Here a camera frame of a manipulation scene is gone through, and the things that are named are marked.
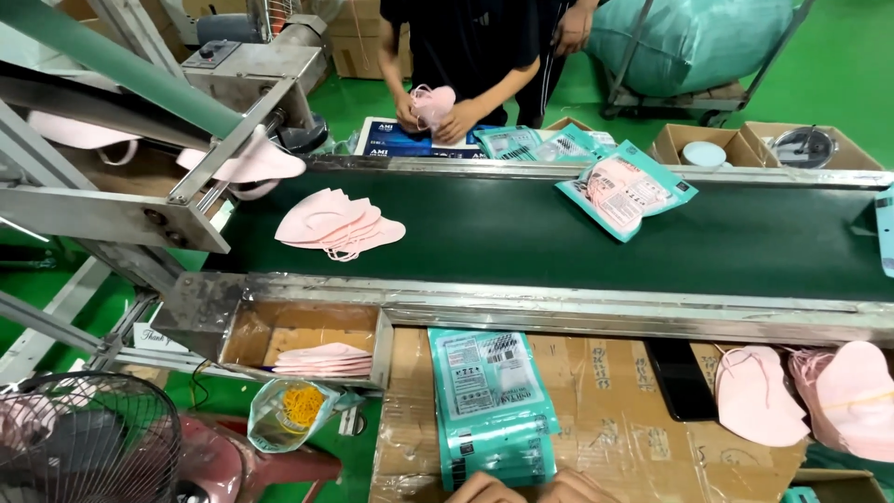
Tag stack of teal mask packets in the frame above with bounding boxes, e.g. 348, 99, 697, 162
427, 326, 560, 491

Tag red plastic stool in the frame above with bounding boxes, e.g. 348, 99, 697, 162
173, 411, 344, 503

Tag dark green conveyor belt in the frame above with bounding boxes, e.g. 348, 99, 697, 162
204, 166, 894, 303

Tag pile of pink face masks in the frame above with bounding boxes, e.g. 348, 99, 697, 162
274, 187, 407, 264

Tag round metal disc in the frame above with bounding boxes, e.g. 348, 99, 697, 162
771, 125, 838, 169

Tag cardboard box with white roll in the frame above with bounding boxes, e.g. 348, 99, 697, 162
647, 123, 767, 169

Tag metal trolley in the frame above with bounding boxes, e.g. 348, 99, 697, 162
602, 0, 817, 129

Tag black wire fan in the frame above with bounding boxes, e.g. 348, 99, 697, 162
0, 371, 184, 503

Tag white card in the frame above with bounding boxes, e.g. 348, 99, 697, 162
132, 322, 191, 354

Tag taped cardboard box worktop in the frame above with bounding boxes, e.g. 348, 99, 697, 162
369, 327, 809, 503

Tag pink face mask stack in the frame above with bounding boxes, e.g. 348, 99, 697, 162
714, 345, 812, 449

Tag bag of yellow rubber bands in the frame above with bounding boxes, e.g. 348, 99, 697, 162
246, 378, 366, 454

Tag metal conveyor frame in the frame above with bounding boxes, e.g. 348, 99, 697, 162
150, 155, 894, 348

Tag small open cardboard box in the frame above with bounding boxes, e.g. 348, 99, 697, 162
781, 467, 889, 503

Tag pink masks in tray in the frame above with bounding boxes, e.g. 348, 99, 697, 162
270, 341, 374, 379

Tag banded pink mask bundle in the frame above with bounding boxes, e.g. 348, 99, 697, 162
788, 340, 894, 464

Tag black phone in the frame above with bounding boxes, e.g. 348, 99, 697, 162
643, 338, 719, 423

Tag large teal sack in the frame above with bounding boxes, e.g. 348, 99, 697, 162
585, 0, 797, 99

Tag pink masks bunch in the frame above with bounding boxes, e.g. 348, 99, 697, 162
408, 84, 458, 134

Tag filled teal mask packet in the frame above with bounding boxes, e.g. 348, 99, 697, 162
555, 139, 699, 244

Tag heap of teal packets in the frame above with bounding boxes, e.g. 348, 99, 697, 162
474, 123, 620, 166

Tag blue printed carton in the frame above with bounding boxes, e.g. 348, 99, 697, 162
353, 116, 498, 161

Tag person's right hand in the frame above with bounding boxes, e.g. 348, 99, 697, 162
536, 467, 621, 503

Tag white tape roll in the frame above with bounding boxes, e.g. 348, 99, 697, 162
680, 140, 729, 169

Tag metal catch tray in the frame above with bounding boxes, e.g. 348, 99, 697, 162
150, 274, 394, 390

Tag cardboard box with metal disc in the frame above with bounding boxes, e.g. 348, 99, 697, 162
739, 121, 886, 172

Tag stack of cardboard cartons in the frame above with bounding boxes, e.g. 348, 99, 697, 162
327, 0, 413, 81

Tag person's left hand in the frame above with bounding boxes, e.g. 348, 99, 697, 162
447, 471, 529, 503

